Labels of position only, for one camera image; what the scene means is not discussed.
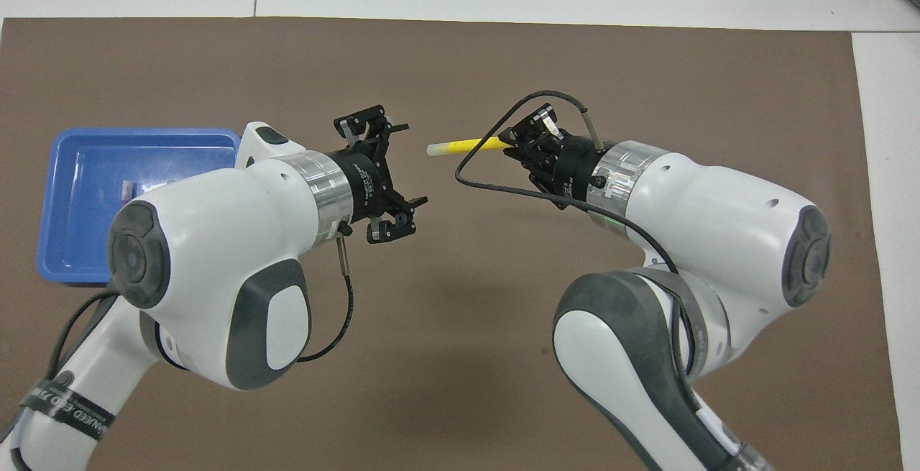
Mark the blue plastic tray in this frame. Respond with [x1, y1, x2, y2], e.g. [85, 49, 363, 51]
[36, 127, 242, 287]

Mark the yellow pen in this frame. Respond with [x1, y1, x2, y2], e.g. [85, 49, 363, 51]
[426, 137, 513, 159]

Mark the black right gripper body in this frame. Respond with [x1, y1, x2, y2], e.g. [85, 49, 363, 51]
[532, 134, 612, 210]

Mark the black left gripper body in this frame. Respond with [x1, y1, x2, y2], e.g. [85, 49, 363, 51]
[327, 142, 404, 228]

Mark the brown table mat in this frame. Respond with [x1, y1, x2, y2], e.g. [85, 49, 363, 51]
[0, 17, 903, 471]

